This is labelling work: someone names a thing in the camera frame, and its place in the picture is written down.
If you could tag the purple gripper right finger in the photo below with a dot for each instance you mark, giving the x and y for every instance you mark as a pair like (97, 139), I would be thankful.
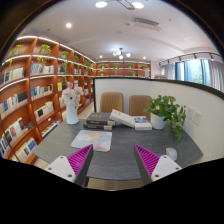
(153, 167)

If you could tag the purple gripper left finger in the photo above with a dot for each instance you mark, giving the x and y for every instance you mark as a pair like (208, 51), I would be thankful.
(73, 168)

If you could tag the pastel patterned mouse pad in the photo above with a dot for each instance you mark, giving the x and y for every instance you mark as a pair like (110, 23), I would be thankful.
(101, 140)

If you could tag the dark hardcover book bottom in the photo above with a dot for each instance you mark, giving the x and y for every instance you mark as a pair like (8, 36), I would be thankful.
(100, 127)

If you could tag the dark hardcover book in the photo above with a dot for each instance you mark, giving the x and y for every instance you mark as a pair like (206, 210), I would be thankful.
(101, 118)
(100, 127)

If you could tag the white blue book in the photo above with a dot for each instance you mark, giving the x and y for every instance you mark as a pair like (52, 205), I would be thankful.
(142, 123)

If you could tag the dark hardcover book top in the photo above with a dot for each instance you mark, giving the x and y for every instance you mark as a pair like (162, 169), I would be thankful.
(101, 118)

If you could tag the white open book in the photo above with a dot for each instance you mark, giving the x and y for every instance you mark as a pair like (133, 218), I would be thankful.
(122, 118)

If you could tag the green potted plant white pot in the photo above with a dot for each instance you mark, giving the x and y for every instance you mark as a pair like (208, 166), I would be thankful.
(165, 107)

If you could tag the tan chair right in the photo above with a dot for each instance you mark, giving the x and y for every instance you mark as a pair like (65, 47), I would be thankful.
(137, 104)

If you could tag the tan chair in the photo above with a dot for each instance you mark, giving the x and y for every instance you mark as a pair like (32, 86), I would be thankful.
(137, 104)
(110, 101)

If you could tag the white vase with flowers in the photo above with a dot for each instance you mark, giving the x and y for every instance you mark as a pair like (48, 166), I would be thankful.
(71, 98)

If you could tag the tan chair left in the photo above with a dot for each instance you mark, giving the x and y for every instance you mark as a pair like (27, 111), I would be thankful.
(110, 101)

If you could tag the white desk partition panel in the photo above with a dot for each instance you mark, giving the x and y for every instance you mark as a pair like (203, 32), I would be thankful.
(208, 135)

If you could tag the orange wooden bookshelf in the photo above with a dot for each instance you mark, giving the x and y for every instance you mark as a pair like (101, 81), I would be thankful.
(32, 77)

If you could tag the grey window curtain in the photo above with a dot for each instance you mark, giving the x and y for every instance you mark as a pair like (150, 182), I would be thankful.
(217, 75)

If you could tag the ceiling chandelier lamp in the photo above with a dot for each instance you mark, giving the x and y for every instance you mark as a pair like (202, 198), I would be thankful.
(121, 54)

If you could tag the white wall socket plates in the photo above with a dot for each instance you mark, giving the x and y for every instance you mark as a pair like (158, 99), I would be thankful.
(194, 115)

